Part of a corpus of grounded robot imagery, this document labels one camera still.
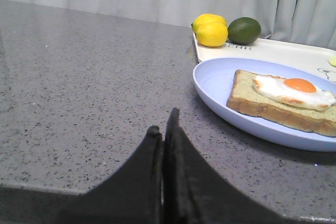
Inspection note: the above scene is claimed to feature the yellow plastic fork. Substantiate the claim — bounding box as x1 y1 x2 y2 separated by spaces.
328 56 336 67

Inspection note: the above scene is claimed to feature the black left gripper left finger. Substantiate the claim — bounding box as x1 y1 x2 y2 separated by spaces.
1 126 162 223

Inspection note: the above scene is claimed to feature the white bear tray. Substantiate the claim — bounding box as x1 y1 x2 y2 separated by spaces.
193 35 335 82

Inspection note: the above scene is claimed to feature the fried egg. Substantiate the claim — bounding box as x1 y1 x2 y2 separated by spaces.
253 75 335 111

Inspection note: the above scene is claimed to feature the rear yellow lemon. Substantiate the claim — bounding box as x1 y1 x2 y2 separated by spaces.
191 13 227 33

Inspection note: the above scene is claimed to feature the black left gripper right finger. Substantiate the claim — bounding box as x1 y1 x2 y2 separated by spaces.
163 108 298 223

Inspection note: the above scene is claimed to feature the green lime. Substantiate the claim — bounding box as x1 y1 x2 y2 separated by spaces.
228 17 261 45

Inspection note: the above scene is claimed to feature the yellow lemon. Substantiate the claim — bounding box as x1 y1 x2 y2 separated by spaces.
191 13 227 33
196 22 228 47

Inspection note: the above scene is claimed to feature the front yellow lemon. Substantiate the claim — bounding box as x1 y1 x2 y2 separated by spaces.
196 22 228 47

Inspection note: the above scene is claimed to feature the light blue round plate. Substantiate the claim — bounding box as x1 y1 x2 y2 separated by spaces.
193 58 335 152

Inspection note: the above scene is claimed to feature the bottom toast bread slice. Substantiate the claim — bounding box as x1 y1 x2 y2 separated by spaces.
226 70 335 137

